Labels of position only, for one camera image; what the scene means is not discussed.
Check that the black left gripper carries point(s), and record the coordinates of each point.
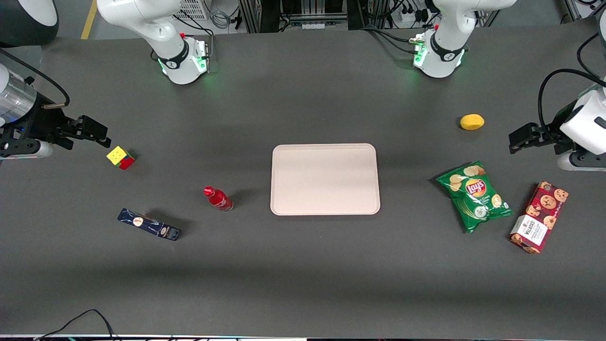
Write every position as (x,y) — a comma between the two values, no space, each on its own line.
(552,132)

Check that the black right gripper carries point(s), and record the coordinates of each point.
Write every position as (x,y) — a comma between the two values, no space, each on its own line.
(39,122)

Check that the red coke bottle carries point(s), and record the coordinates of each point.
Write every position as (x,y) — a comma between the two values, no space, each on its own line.
(220,200)

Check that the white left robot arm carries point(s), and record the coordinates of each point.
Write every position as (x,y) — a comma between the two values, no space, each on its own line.
(450,23)

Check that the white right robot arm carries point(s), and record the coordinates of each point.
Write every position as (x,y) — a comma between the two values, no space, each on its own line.
(165,33)

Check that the beige plastic tray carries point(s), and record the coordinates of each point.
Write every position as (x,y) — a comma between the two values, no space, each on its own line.
(324,180)

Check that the multicoloured rubik's cube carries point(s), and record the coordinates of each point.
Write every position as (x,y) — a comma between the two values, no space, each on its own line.
(120,157)

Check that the yellow lemon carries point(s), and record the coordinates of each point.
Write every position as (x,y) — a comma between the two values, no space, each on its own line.
(472,122)

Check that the green Lay's chips bag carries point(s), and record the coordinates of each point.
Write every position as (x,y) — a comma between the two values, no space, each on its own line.
(473,196)

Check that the red Walkers cookie box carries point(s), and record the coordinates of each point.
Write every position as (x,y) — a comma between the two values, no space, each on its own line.
(539,218)

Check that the dark blue long box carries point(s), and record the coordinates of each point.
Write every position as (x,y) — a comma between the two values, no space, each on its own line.
(149,224)

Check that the white perforated box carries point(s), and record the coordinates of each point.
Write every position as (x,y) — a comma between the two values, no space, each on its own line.
(194,8)

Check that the white power strip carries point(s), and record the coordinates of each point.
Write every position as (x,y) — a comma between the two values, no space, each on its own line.
(408,19)

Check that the black equipment rack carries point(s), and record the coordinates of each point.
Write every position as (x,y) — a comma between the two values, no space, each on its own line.
(265,14)

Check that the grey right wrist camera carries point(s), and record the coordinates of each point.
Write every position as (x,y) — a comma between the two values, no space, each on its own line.
(38,149)

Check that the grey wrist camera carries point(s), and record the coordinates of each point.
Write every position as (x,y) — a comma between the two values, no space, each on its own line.
(38,149)
(582,163)

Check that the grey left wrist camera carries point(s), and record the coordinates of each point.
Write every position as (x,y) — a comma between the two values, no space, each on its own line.
(582,163)

